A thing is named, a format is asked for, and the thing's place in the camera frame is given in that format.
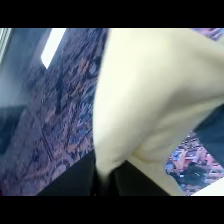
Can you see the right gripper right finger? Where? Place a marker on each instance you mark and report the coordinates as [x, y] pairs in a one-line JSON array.
[[140, 183]]

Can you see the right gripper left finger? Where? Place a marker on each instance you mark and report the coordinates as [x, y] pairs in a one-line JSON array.
[[76, 181]]

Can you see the cream garment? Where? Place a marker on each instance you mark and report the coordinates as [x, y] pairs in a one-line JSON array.
[[153, 93]]

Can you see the black garment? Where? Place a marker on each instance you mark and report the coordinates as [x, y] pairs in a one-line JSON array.
[[213, 133]]

